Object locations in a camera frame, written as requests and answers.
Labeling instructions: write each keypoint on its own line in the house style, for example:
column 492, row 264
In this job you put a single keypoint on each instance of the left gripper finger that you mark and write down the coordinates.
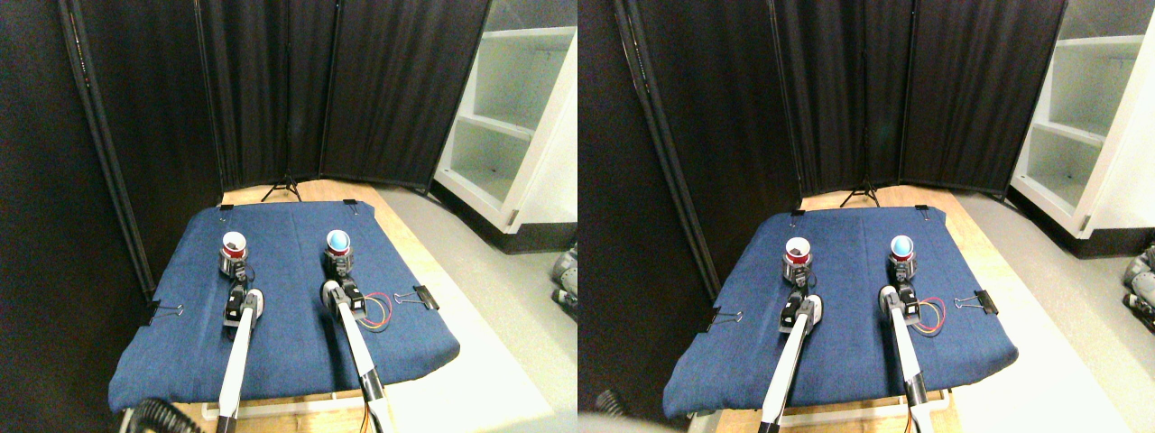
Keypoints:
column 226, row 267
column 788, row 272
column 244, row 267
column 806, row 272

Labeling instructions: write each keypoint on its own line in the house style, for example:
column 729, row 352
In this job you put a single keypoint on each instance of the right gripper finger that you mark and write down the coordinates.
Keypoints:
column 347, row 263
column 329, row 263
column 893, row 269
column 910, row 269

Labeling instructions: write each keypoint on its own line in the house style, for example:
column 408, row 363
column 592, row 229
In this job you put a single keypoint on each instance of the red cup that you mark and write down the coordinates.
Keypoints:
column 797, row 260
column 337, row 253
column 234, row 254
column 901, row 259

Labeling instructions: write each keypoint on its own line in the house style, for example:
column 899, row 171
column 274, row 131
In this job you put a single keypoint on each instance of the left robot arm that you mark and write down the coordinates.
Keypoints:
column 236, row 370
column 788, row 370

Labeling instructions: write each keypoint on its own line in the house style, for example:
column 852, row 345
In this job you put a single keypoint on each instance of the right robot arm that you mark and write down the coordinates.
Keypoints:
column 359, row 361
column 907, row 361

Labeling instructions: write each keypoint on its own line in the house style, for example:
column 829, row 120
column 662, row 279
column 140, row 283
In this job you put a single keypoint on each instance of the dark blue cloth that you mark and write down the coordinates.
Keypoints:
column 853, row 352
column 293, row 352

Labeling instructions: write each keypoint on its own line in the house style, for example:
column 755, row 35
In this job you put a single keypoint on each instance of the black tripod foot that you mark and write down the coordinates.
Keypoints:
column 287, row 183
column 864, row 187

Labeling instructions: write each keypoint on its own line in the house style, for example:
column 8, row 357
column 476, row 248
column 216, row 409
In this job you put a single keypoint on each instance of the black curtain pole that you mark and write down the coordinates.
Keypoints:
column 110, row 153
column 671, row 153

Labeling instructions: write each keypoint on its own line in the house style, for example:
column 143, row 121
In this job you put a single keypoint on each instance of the grey device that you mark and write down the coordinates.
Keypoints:
column 1141, row 289
column 567, row 271

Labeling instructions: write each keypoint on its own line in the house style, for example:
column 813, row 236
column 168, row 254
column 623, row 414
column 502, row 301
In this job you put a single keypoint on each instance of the white shelf unit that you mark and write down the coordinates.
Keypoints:
column 1083, row 99
column 505, row 108

